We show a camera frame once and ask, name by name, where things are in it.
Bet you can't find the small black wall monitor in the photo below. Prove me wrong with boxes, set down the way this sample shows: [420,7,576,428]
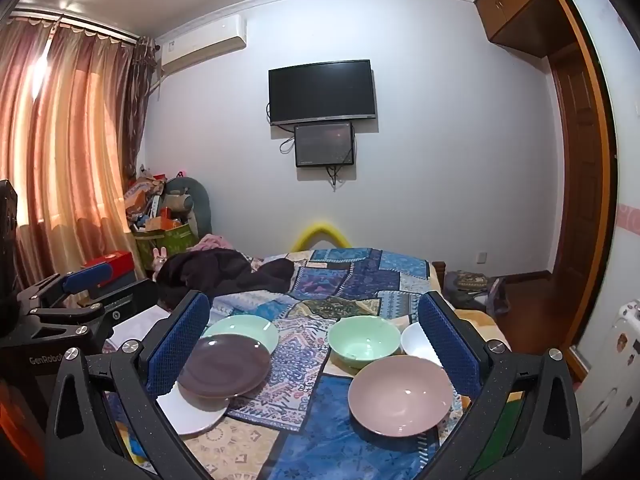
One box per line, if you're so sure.
[293,121,356,169]

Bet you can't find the red box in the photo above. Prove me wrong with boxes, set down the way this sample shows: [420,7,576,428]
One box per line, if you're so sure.
[80,251,136,281]

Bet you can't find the blue patchwork blanket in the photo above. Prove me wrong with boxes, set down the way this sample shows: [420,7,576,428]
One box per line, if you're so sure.
[100,246,481,480]

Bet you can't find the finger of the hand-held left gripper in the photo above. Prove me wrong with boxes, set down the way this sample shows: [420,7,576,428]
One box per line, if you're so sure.
[17,262,115,311]
[27,280,160,356]

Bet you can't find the patterned bag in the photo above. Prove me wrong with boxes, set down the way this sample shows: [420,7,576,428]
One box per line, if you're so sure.
[442,269,511,317]

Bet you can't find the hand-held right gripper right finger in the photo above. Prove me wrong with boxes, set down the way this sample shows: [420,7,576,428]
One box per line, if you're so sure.
[417,290,586,480]

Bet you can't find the dark clothing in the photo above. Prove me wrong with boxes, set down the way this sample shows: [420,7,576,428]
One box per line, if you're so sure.
[156,249,297,311]

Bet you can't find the wooden overhead cabinet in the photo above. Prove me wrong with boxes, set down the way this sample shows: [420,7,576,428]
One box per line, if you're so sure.
[472,0,581,58]

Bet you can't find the white plate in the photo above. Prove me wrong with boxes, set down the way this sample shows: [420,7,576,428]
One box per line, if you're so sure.
[155,382,230,437]

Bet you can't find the grey cushion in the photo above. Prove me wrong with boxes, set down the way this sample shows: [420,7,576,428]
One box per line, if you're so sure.
[165,176,215,241]

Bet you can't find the white air conditioner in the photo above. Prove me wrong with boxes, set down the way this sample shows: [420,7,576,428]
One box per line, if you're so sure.
[155,14,248,77]

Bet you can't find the green cardboard box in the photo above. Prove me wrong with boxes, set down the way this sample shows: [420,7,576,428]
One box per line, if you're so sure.
[131,222,198,273]

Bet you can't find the pink cloth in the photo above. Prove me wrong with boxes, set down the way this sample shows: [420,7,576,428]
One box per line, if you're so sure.
[190,234,236,256]

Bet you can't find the wooden door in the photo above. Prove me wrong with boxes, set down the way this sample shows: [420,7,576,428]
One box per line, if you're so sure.
[542,45,601,281]

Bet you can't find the pile of cardboard boxes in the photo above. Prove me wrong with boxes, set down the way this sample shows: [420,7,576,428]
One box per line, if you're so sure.
[122,165,196,233]

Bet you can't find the pink bowl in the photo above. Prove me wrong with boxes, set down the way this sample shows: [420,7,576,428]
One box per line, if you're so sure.
[347,355,455,438]

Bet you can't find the yellow foam ring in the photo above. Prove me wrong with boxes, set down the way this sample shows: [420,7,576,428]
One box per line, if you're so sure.
[291,217,353,252]

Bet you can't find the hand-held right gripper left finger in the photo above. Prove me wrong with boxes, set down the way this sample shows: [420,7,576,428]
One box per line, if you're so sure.
[45,290,211,480]

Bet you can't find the brown plate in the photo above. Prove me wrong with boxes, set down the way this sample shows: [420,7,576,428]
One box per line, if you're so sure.
[177,334,273,401]

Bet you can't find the orange curtain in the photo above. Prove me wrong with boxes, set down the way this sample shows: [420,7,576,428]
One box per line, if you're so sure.
[0,10,161,306]

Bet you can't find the white sheet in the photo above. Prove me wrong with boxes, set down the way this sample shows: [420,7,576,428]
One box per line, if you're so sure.
[102,305,173,356]

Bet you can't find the green bowl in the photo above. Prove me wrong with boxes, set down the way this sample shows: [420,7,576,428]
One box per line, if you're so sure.
[327,315,402,370]

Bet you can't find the pink bunny toy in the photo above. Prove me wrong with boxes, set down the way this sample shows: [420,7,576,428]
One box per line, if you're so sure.
[151,246,171,281]

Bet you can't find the green plate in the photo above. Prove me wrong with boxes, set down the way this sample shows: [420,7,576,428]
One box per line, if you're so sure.
[200,314,280,358]

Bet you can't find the white bowl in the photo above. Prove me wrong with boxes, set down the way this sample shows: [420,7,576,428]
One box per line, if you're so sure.
[400,321,443,367]

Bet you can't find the black wall television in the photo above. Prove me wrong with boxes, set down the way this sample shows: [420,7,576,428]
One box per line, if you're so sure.
[268,59,377,127]

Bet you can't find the white sliding wardrobe door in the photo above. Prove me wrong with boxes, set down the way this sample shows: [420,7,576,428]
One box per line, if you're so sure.
[565,0,640,356]

